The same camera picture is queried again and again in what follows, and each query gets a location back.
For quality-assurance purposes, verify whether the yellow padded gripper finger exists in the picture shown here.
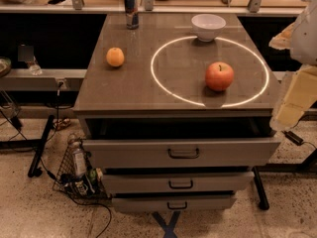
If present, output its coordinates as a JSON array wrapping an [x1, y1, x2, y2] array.
[[269, 64, 317, 131]]

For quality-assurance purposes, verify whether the red bull can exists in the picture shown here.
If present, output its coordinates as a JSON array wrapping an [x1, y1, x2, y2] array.
[[124, 0, 139, 30]]

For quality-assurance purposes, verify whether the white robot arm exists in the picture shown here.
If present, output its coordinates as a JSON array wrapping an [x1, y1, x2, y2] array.
[[268, 0, 317, 131]]

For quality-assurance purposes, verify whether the black power adapter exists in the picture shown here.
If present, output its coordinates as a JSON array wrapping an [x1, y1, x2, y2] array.
[[284, 131, 303, 146]]

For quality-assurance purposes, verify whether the red apple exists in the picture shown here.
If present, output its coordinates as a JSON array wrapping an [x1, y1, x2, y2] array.
[[205, 61, 234, 91]]

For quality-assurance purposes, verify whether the top drawer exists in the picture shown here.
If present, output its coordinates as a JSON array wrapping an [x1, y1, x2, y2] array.
[[83, 138, 280, 169]]

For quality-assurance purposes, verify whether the drawer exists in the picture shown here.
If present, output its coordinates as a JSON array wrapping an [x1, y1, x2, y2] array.
[[83, 138, 280, 169], [102, 172, 254, 194], [112, 194, 236, 213]]

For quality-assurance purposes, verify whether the white bowl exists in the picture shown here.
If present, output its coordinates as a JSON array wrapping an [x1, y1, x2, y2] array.
[[191, 14, 226, 42]]

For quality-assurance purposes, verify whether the black table leg right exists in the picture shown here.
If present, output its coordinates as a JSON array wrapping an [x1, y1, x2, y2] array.
[[253, 167, 269, 210]]

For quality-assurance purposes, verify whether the black table leg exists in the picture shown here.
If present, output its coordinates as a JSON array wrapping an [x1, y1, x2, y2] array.
[[28, 115, 54, 178], [253, 167, 269, 210]]

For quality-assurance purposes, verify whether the grey drawer cabinet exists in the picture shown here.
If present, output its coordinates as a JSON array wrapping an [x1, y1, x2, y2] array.
[[74, 13, 279, 201]]

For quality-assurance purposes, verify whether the middle drawer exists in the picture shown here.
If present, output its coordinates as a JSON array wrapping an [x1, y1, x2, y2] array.
[[102, 172, 254, 194]]

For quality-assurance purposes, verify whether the bottom drawer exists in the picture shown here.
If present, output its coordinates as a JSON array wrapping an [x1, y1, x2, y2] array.
[[112, 194, 236, 213]]

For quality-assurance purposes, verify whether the orange fruit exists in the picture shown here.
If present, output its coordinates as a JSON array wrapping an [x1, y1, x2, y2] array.
[[106, 48, 125, 67]]

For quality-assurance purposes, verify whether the plastic bottle in basket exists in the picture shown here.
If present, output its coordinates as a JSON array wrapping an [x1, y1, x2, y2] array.
[[67, 134, 87, 178]]

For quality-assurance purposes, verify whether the clear water bottle on ledge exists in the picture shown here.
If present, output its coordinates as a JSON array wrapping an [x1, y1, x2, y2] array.
[[27, 56, 43, 75]]

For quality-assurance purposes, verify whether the black table leg left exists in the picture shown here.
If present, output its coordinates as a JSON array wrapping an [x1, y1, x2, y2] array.
[[28, 115, 54, 178]]

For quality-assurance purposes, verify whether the wire basket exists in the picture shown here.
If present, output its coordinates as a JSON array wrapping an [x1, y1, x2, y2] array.
[[53, 147, 105, 199]]

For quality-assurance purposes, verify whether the wall power outlet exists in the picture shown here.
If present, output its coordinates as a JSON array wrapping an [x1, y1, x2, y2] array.
[[56, 78, 67, 90]]

